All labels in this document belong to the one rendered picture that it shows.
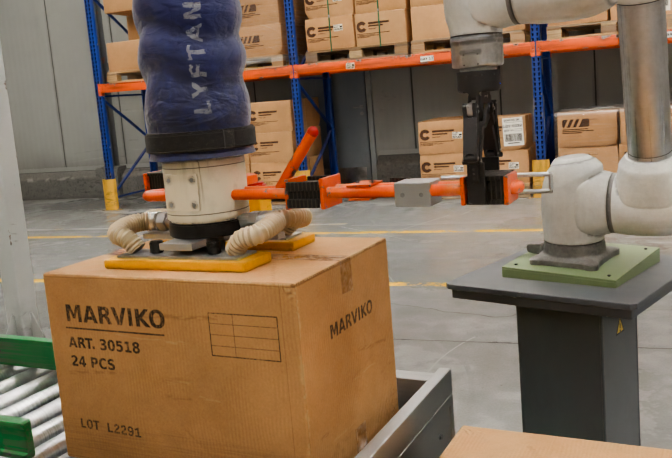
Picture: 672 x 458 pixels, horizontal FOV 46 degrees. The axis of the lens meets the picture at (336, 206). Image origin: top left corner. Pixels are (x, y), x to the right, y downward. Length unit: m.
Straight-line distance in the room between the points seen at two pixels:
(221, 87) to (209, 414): 0.63
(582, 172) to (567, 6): 0.80
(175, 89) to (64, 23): 11.10
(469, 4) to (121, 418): 1.04
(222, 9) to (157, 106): 0.23
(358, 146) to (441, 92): 1.28
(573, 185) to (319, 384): 0.90
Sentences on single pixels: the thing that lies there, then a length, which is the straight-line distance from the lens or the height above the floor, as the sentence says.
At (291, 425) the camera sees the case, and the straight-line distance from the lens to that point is 1.47.
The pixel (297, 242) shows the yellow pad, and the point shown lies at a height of 0.96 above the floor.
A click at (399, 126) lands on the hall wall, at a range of 10.26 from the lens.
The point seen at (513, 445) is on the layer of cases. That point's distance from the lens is 1.69.
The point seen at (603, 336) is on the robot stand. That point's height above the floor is 0.62.
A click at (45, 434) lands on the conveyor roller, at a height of 0.54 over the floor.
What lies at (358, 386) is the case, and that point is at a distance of 1.62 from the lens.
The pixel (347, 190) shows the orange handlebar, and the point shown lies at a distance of 1.49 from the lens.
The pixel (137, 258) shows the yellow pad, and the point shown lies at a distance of 1.65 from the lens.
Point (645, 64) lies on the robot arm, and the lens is 1.93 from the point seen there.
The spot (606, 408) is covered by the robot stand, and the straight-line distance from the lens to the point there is 2.17.
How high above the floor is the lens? 1.27
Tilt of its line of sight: 8 degrees down
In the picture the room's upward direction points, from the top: 5 degrees counter-clockwise
